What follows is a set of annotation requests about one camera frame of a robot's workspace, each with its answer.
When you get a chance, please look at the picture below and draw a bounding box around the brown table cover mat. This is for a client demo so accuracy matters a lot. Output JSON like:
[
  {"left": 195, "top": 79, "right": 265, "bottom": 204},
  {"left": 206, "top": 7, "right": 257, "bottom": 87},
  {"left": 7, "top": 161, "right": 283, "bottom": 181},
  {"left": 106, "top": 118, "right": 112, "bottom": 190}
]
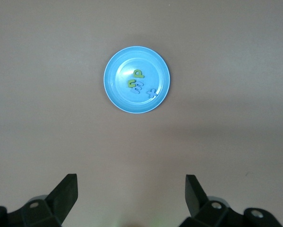
[{"left": 0, "top": 0, "right": 283, "bottom": 227}]

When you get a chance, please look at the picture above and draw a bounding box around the blue letter m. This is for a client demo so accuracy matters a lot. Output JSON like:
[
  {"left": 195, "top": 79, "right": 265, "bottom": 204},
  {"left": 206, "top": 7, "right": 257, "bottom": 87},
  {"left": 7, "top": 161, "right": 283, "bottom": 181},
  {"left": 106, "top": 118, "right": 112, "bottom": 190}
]
[{"left": 132, "top": 81, "right": 145, "bottom": 95}]

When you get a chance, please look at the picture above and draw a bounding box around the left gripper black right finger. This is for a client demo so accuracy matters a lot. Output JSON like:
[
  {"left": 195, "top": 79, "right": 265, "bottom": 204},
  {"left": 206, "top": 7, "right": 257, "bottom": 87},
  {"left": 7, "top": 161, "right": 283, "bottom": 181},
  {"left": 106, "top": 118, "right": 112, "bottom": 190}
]
[{"left": 181, "top": 174, "right": 280, "bottom": 227}]

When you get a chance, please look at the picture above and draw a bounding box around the blue letter x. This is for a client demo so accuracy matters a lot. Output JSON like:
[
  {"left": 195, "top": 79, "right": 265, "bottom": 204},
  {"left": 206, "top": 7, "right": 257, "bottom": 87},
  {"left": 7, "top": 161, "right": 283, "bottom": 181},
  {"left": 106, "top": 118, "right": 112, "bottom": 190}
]
[{"left": 146, "top": 88, "right": 158, "bottom": 99}]

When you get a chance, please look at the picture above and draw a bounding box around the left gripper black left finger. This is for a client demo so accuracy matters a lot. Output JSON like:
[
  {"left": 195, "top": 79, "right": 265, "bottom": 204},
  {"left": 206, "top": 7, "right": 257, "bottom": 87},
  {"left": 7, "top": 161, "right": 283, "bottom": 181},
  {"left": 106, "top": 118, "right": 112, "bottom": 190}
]
[{"left": 0, "top": 174, "right": 79, "bottom": 227}]

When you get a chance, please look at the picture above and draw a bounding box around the green letter p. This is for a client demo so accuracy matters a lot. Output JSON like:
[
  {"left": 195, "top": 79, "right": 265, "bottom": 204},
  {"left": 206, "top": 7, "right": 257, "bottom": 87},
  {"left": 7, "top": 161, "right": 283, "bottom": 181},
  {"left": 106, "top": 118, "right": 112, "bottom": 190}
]
[{"left": 132, "top": 69, "right": 145, "bottom": 79}]

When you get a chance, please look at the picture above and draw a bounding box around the blue plate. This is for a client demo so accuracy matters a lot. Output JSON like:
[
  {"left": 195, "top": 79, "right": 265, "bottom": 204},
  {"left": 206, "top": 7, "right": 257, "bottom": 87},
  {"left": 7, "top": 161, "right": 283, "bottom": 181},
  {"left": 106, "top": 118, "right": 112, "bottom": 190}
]
[{"left": 103, "top": 45, "right": 171, "bottom": 114}]

